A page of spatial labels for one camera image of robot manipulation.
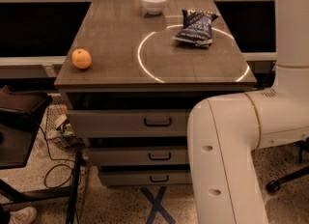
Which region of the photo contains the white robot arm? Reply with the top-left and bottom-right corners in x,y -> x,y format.
187,0 -> 309,224

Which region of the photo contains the grey drawer cabinet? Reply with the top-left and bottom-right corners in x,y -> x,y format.
55,0 -> 256,172

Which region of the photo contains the top grey drawer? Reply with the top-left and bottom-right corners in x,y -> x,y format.
69,109 -> 187,138

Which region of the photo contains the blue chip bag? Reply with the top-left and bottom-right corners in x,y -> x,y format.
173,10 -> 218,47

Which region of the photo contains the orange fruit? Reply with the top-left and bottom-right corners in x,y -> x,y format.
71,48 -> 92,70

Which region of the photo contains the bottom grey drawer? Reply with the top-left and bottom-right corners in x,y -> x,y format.
98,170 -> 191,186

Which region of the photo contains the white ceramic bowl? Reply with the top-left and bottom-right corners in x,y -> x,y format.
140,0 -> 168,14

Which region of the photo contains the black side table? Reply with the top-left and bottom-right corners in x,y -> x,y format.
0,86 -> 85,224

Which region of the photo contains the black office chair base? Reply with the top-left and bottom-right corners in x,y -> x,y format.
265,138 -> 309,195

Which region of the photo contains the white sneaker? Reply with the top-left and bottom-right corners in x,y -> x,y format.
9,207 -> 38,224

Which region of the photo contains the wire waste basket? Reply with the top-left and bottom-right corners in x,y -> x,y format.
45,104 -> 84,150

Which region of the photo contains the black cable on floor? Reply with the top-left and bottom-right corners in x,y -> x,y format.
38,123 -> 78,189

